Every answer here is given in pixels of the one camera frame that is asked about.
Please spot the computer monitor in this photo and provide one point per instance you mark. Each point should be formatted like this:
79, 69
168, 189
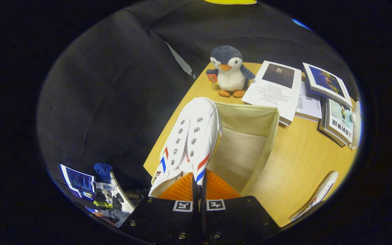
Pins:
77, 180

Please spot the white duck plush toy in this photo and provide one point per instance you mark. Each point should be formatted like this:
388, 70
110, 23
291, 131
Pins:
356, 126

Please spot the white side table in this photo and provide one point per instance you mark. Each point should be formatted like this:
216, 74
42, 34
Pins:
124, 200

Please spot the thick book with teal cover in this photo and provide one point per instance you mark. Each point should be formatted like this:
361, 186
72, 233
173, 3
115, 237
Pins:
339, 122

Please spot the book with blue photo cover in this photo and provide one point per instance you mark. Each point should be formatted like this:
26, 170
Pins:
325, 81

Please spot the white canvas shoe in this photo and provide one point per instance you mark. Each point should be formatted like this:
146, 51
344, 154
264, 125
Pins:
320, 194
196, 129

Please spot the blue cloth object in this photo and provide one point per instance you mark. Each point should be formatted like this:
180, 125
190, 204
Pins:
102, 170

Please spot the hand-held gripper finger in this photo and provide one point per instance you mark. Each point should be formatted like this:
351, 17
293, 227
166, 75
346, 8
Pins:
203, 192
195, 192

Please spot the plain white book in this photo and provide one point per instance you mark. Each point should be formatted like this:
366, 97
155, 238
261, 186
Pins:
308, 103

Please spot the white book with portrait cover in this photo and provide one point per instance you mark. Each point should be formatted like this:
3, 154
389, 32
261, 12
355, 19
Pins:
274, 92

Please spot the beige fabric storage box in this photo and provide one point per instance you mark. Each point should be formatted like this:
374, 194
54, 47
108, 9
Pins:
243, 146

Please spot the navy penguin plush toy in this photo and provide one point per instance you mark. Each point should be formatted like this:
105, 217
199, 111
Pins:
231, 76

